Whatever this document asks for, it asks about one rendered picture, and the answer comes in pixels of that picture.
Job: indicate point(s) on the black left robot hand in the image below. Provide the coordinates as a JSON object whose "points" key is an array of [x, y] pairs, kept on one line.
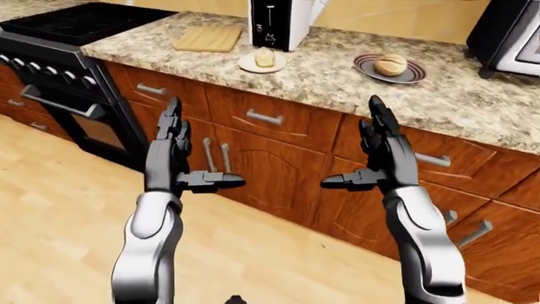
{"points": [[160, 158]]}

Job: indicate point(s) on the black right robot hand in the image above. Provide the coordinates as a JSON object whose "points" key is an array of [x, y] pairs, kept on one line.
{"points": [[394, 158]]}

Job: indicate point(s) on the wooden cutting board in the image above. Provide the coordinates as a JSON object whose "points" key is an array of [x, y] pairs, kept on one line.
{"points": [[208, 38]]}

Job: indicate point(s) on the wooden kitchen cabinet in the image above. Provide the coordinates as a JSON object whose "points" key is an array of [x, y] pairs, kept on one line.
{"points": [[320, 164]]}

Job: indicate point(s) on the grey striped plate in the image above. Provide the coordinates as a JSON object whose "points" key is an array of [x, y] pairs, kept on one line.
{"points": [[390, 68]]}

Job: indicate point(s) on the round white bread roll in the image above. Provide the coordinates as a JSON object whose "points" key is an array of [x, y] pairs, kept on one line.
{"points": [[390, 65]]}

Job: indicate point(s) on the black stove oven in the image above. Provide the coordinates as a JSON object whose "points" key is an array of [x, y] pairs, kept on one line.
{"points": [[63, 76]]}

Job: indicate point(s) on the small white plate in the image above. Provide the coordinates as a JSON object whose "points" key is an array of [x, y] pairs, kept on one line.
{"points": [[261, 63]]}

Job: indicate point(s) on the pale yellow bread piece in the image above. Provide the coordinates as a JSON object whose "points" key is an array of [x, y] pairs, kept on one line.
{"points": [[264, 58]]}

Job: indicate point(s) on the black and silver microwave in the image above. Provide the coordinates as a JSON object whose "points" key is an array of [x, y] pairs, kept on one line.
{"points": [[506, 35]]}

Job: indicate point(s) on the white and black toaster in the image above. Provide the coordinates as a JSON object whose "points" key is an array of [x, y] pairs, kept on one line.
{"points": [[278, 23]]}

